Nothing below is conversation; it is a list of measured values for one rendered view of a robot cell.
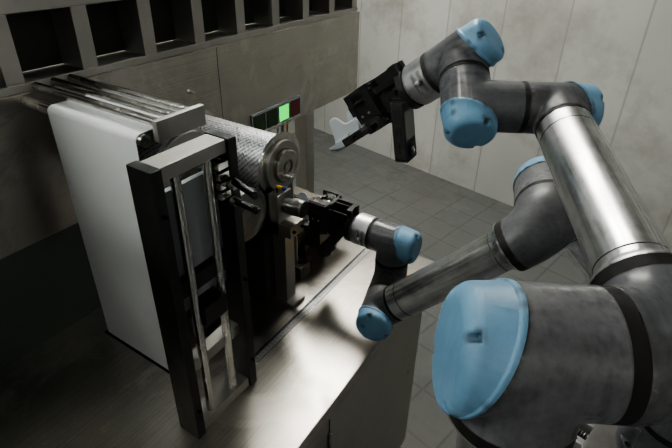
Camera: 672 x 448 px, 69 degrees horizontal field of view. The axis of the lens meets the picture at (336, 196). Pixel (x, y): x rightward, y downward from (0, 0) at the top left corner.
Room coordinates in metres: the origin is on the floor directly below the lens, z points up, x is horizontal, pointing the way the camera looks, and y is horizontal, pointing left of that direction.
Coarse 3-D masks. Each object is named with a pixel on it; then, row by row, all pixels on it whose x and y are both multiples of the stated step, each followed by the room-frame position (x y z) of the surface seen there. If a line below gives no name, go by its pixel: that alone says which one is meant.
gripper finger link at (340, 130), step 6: (330, 120) 0.87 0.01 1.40; (336, 120) 0.87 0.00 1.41; (354, 120) 0.85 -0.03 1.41; (330, 126) 0.87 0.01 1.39; (336, 126) 0.87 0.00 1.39; (342, 126) 0.86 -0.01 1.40; (348, 126) 0.86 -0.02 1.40; (354, 126) 0.85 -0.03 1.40; (360, 126) 0.85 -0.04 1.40; (336, 132) 0.87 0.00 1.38; (342, 132) 0.86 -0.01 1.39; (348, 132) 0.85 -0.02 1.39; (336, 138) 0.86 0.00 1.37; (342, 138) 0.86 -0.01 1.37; (336, 144) 0.86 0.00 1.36; (342, 144) 0.85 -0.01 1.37; (330, 150) 0.88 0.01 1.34; (336, 150) 0.87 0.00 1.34
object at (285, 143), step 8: (280, 144) 0.99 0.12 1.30; (288, 144) 1.01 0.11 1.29; (272, 152) 0.97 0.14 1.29; (296, 152) 1.04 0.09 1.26; (272, 160) 0.96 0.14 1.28; (272, 168) 0.96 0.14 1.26; (272, 176) 0.96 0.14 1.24; (272, 184) 0.96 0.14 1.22; (280, 184) 0.98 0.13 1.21; (288, 184) 1.01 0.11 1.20
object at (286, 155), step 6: (282, 150) 0.99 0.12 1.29; (288, 150) 0.99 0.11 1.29; (282, 156) 0.97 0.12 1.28; (288, 156) 0.99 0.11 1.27; (294, 156) 1.01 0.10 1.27; (276, 162) 0.97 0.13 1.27; (282, 162) 0.97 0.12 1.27; (288, 162) 0.99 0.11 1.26; (294, 162) 1.01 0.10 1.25; (276, 168) 0.96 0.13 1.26; (282, 168) 0.97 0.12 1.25; (288, 168) 0.99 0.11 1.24; (294, 168) 1.01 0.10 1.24; (276, 174) 0.96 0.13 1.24; (282, 180) 0.97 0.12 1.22; (288, 180) 0.99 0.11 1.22
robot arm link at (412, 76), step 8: (408, 64) 0.82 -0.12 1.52; (416, 64) 0.79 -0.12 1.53; (408, 72) 0.80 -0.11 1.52; (416, 72) 0.78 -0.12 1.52; (408, 80) 0.79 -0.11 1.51; (416, 80) 0.78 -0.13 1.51; (424, 80) 0.77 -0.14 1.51; (408, 88) 0.79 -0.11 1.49; (416, 88) 0.78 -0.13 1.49; (424, 88) 0.78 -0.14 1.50; (432, 88) 0.77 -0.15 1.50; (416, 96) 0.78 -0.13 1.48; (424, 96) 0.78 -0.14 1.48; (432, 96) 0.78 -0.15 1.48; (424, 104) 0.79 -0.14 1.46
